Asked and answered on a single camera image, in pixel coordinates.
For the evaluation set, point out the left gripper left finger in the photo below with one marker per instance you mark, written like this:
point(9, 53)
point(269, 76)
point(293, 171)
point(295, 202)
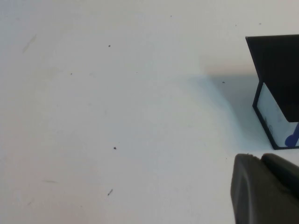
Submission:
point(252, 198)

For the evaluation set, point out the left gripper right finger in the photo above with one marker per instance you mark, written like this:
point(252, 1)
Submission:
point(285, 175)

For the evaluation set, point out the black glasses case printed sides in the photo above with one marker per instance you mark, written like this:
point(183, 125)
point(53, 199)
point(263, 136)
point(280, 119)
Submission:
point(275, 65)

